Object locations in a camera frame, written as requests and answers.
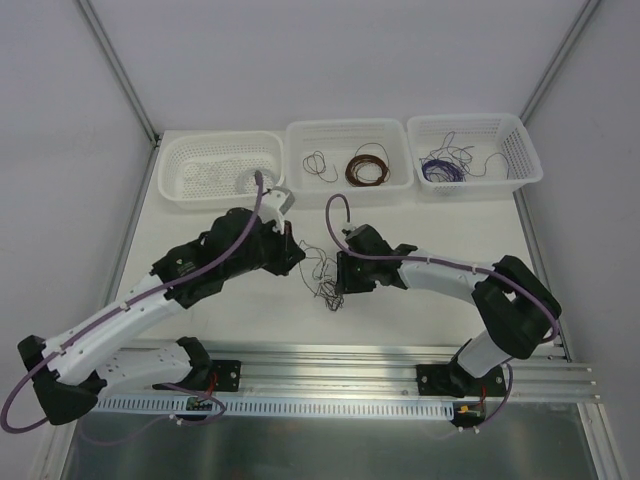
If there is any multicolour cable bundle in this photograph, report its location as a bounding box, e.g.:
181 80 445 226
298 240 346 314

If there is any thin brown pulled cable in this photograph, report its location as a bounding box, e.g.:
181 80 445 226
301 149 341 184

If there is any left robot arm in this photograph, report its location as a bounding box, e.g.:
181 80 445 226
18 208 305 425

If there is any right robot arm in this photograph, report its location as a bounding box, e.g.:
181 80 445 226
336 224 562 398

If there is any left white perforated basket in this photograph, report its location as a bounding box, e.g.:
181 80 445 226
157 130 285 210

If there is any white perforated basket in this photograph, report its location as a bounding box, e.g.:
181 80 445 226
284 118 414 210
157 130 285 210
406 113 543 202

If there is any middle white perforated basket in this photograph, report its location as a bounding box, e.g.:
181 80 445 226
284 118 414 210

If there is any right white perforated basket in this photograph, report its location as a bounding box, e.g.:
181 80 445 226
406 113 543 202

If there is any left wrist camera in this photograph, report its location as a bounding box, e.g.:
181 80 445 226
258 186 295 234

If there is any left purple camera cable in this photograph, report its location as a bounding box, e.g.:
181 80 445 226
0 169 265 434

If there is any purple camera cable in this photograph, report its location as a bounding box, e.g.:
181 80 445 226
324 193 561 341
0 169 265 434

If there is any white coiled cable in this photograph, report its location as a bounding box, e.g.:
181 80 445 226
235 168 277 194

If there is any brown coiled cable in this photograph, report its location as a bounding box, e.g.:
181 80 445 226
343 142 392 188

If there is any aluminium mounting rail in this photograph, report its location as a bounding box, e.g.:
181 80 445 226
203 341 603 403

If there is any purple cable bundle in basket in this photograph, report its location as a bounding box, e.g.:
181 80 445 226
418 149 471 184

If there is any left frame post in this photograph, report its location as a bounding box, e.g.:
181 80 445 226
74 0 160 146

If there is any frame post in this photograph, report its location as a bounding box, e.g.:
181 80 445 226
74 0 160 146
519 0 603 125

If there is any white slotted cable duct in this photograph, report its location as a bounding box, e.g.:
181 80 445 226
93 394 454 421

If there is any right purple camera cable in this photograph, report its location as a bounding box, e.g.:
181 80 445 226
324 193 561 341

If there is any right frame post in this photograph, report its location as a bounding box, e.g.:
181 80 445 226
519 0 603 125

